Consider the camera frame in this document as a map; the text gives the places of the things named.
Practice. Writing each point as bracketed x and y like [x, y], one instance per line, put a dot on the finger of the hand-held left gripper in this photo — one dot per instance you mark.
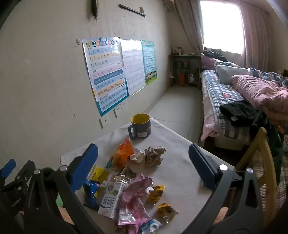
[27, 168]
[7, 167]

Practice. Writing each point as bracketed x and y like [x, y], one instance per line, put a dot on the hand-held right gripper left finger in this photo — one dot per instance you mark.
[86, 163]

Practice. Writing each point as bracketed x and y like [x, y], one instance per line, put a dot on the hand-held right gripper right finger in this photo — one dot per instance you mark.
[202, 166]

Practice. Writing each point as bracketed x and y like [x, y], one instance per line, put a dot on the orange snack wrapper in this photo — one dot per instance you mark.
[122, 153]

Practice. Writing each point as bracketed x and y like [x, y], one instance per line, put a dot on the silver foil patterned wrapper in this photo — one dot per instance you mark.
[126, 174]

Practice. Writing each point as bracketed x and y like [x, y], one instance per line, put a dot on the white milk carton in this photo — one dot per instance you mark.
[110, 200]

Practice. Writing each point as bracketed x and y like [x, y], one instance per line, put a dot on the brown paper ball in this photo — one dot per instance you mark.
[154, 156]

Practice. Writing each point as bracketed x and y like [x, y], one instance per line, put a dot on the white paper piece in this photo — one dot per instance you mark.
[137, 156]

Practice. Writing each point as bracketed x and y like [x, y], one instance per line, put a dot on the pink plastic wrapper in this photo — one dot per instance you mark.
[132, 198]

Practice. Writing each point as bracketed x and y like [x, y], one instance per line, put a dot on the yellow white packet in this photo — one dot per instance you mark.
[99, 173]

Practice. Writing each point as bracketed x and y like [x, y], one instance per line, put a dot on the white tablecloth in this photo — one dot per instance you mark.
[180, 180]

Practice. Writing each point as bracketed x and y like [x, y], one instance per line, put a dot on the blue snack wrapper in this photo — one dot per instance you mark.
[91, 195]

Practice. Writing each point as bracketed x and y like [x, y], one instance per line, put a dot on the yellow snack wrapper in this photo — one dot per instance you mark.
[166, 211]
[155, 192]

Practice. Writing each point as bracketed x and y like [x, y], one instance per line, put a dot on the dark blue mug yellow inside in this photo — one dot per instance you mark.
[140, 128]

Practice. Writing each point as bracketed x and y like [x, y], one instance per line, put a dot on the black garment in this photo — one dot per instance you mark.
[238, 111]

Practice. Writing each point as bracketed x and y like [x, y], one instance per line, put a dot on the wooden chair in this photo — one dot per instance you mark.
[270, 171]

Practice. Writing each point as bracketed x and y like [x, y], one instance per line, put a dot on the bed with plaid sheet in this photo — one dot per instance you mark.
[213, 94]

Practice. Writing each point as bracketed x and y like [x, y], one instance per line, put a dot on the blue white small wrapper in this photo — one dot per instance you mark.
[153, 226]

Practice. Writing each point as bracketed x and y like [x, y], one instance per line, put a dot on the white bag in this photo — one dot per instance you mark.
[191, 78]

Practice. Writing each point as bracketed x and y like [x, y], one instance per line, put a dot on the orange canister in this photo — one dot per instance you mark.
[181, 78]

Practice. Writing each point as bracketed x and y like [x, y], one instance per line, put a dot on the pink quilt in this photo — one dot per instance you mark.
[258, 92]

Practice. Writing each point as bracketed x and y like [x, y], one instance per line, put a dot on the light blue pillow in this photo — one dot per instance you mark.
[227, 72]

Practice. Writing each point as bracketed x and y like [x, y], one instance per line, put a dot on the pink pillow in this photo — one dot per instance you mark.
[208, 61]

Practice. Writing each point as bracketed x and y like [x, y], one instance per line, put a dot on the blue patterned quilt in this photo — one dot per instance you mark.
[267, 76]

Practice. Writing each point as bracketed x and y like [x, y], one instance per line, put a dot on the dark shelf unit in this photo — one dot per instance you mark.
[186, 56]

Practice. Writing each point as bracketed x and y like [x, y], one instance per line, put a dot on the window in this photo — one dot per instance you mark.
[221, 27]

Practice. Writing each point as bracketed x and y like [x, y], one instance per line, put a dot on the pink patterned curtain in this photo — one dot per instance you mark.
[255, 36]
[189, 22]

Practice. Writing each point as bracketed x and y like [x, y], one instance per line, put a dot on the white wall socket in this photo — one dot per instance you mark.
[118, 110]
[104, 123]

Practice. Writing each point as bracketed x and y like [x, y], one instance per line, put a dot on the blue wall poster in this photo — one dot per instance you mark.
[103, 74]

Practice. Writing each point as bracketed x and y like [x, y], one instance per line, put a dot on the white pink wall poster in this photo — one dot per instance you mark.
[133, 65]

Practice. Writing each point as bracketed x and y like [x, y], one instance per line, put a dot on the green wall poster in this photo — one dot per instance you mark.
[149, 60]

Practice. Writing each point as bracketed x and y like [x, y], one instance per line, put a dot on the wall hook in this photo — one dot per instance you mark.
[77, 42]

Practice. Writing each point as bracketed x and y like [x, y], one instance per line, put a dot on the dark wall hanging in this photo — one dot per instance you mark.
[94, 10]

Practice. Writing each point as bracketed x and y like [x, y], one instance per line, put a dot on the dark metal wall rail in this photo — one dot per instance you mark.
[132, 10]

